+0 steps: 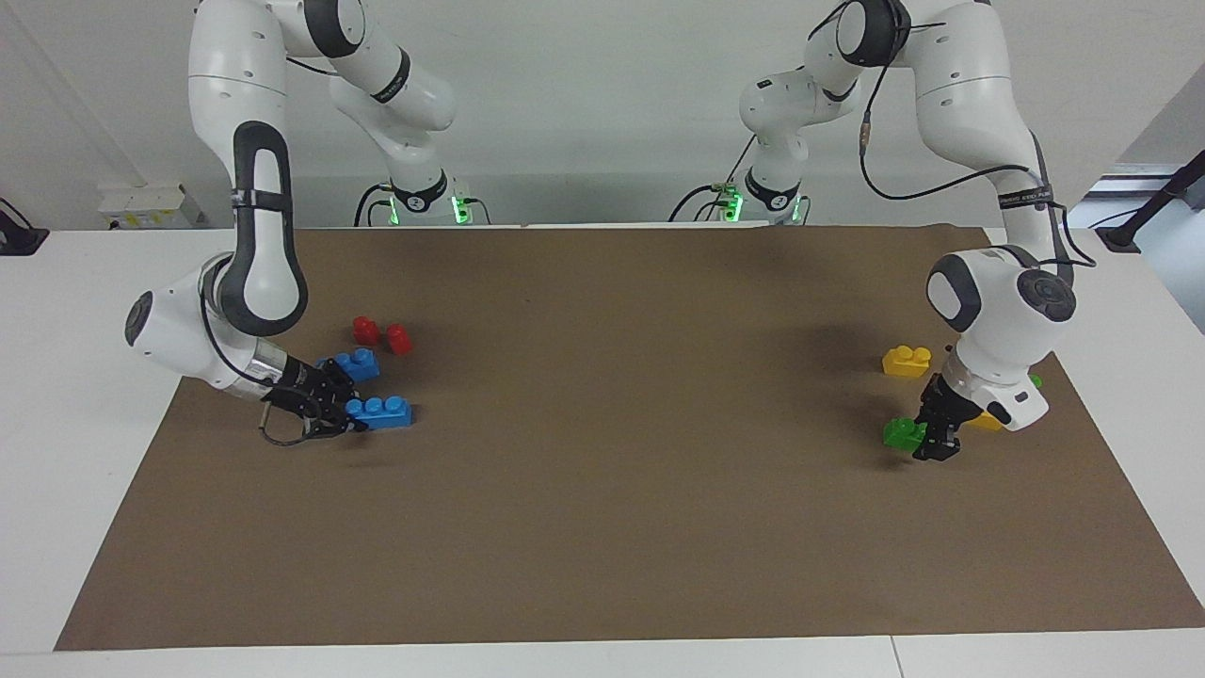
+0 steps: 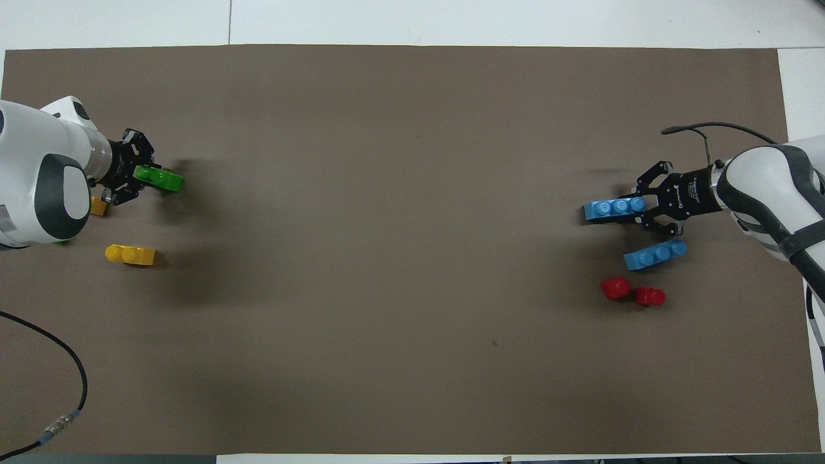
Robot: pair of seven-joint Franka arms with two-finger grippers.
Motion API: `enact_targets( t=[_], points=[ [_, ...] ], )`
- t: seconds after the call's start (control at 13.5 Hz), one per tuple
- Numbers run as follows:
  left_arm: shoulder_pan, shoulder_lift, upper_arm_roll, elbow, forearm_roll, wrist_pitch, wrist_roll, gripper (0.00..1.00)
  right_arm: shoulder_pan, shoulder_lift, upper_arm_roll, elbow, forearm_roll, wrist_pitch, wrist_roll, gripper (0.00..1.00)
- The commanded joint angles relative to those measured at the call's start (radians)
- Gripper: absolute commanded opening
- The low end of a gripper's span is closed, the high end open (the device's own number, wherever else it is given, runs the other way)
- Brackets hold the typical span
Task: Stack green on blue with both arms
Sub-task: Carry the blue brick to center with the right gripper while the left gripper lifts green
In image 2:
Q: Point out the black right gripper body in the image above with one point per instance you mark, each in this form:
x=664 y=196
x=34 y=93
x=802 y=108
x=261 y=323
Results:
x=693 y=193

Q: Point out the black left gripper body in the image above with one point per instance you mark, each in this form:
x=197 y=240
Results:
x=119 y=164

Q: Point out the blue three-stud toy brick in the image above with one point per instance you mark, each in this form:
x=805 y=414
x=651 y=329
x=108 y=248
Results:
x=654 y=255
x=609 y=209

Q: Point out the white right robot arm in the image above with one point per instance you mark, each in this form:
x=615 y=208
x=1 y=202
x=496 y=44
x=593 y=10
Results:
x=767 y=187

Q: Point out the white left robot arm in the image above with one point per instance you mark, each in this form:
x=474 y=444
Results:
x=38 y=167

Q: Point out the yellow two-stud toy brick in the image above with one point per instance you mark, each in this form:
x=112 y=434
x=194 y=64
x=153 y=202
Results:
x=131 y=256
x=98 y=206

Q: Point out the red one-stud toy brick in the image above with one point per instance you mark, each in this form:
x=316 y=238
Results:
x=615 y=288
x=650 y=296

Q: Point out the brown table mat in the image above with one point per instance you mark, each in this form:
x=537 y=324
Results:
x=412 y=258

